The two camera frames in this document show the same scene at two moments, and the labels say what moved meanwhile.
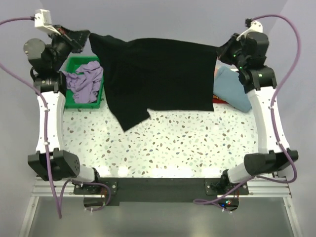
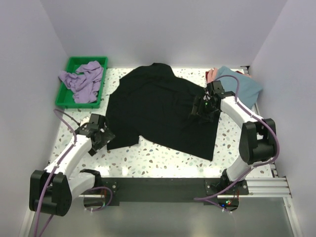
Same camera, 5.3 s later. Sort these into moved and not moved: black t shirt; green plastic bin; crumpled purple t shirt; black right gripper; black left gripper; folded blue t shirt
Moved: black right gripper; black t shirt; black left gripper
Not moved: folded blue t shirt; green plastic bin; crumpled purple t shirt
